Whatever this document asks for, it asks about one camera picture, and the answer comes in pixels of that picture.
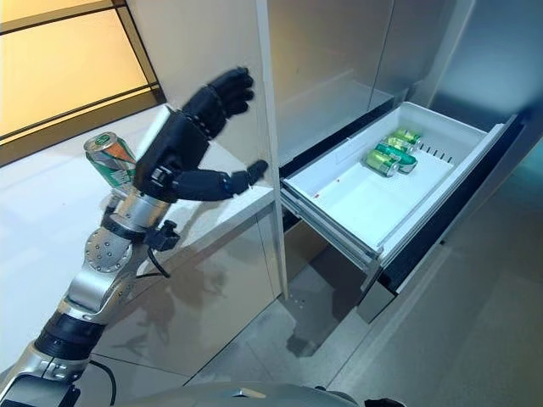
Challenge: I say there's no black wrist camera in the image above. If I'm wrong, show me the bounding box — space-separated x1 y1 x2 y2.
143 220 180 252

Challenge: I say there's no white fridge drawer bin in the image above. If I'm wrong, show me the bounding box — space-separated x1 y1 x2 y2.
279 100 507 260

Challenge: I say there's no stainless steel fridge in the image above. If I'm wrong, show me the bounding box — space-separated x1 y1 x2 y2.
253 0 543 326

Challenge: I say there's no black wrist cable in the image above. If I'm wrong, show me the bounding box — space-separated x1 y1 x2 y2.
136 246 172 280

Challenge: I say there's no white counter cabinet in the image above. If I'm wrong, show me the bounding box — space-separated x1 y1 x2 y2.
0 103 283 385

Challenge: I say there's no green orange drink can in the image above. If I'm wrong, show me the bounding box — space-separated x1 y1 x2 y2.
82 131 139 190

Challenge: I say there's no steel fridge drawer front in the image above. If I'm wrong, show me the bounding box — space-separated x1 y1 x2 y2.
355 113 543 326

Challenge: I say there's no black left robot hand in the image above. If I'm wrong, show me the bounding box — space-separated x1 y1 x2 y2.
134 67 270 203

